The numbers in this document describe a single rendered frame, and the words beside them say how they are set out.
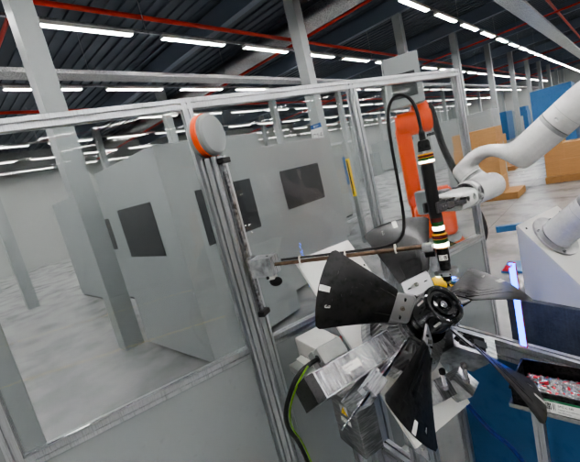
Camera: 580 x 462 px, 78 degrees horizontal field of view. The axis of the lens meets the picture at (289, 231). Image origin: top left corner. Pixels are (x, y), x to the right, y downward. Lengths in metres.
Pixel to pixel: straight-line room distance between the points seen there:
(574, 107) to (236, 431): 1.62
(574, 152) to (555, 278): 8.73
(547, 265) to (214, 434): 1.50
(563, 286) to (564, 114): 0.77
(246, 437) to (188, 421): 0.28
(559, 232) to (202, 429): 1.62
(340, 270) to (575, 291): 1.00
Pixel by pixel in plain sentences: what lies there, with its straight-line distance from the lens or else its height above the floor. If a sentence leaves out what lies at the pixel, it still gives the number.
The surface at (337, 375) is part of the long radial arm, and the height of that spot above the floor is 1.11.
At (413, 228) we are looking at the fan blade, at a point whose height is 1.40.
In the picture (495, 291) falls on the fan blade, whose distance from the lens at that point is 1.32.
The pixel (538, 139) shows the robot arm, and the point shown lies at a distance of 1.24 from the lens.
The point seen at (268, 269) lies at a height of 1.36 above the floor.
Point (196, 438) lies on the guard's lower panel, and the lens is 1.70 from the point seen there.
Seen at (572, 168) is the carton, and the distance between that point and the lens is 10.44.
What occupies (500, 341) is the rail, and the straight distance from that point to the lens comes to 1.67.
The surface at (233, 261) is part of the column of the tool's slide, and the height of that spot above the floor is 1.41.
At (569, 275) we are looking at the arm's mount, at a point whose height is 1.06.
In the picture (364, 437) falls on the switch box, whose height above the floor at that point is 0.71.
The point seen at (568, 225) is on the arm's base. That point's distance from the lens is 1.74.
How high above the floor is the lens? 1.68
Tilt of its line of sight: 9 degrees down
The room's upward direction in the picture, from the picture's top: 14 degrees counter-clockwise
